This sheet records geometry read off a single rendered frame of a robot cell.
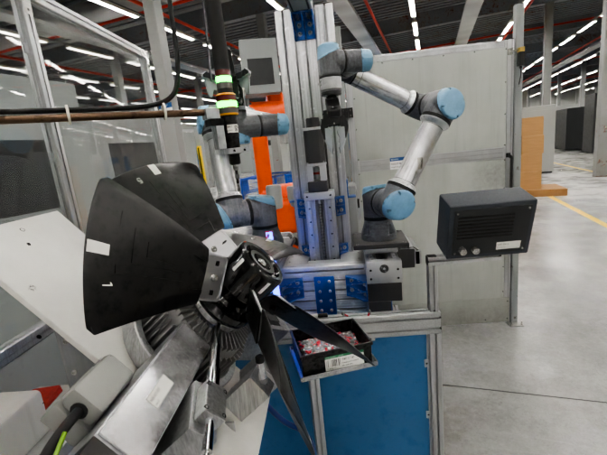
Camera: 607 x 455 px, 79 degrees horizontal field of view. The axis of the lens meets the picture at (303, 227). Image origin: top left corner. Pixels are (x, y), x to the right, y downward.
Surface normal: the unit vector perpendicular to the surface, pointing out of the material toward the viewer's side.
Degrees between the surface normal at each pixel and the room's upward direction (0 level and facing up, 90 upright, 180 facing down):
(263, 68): 90
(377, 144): 90
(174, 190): 49
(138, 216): 74
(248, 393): 84
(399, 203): 96
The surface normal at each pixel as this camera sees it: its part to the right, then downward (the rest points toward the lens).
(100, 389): 0.69, -0.69
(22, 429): 0.99, -0.09
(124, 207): 0.82, -0.32
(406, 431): -0.04, 0.22
